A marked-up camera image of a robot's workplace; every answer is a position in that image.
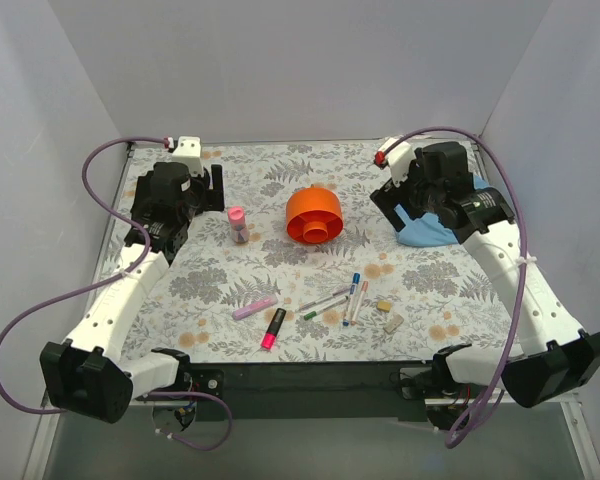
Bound pink capped tube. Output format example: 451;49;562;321
227;206;250;244

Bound orange round organizer container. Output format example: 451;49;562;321
286;187;344;245

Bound purple gel pen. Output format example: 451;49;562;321
297;286;350;312

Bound lilac highlighter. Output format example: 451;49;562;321
232;295;278;320

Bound green pen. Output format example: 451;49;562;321
303;295;350;321

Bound black pink highlighter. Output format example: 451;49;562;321
261;308;287;350

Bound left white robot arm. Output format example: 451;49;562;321
40;162;225;423

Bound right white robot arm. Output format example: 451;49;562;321
370;141;600;408

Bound blue cloth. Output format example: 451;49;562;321
392;174;499;249

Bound blue capped marker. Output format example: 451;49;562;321
342;273;361;326

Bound orange capped marker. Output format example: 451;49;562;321
350;280;369;325

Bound yellow eraser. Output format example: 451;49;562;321
376;300;392;313

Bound floral table mat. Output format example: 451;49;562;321
121;141;510;363

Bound white eraser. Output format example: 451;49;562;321
383;314;404;334

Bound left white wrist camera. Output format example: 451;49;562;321
171;136;204;177

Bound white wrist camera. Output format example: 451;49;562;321
374;137;416;187
171;136;204;177

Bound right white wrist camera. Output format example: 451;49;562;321
374;137;416;187

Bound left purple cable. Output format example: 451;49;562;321
0;136;234;451

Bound purple cable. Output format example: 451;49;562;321
0;136;234;451
385;125;531;450

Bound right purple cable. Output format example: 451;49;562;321
385;125;531;450

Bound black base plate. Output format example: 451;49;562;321
144;360;481;424

